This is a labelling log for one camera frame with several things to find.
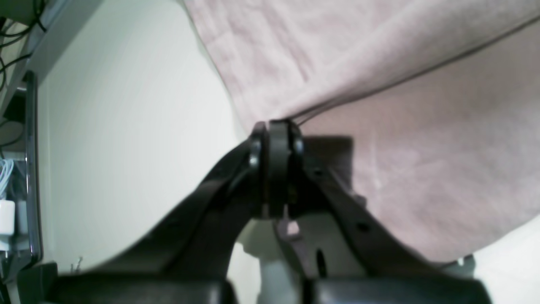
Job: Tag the pink T-shirt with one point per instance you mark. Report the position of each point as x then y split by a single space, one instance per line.
438 102

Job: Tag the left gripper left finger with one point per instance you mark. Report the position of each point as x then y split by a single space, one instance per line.
195 240

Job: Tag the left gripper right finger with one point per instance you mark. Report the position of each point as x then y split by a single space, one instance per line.
298 181

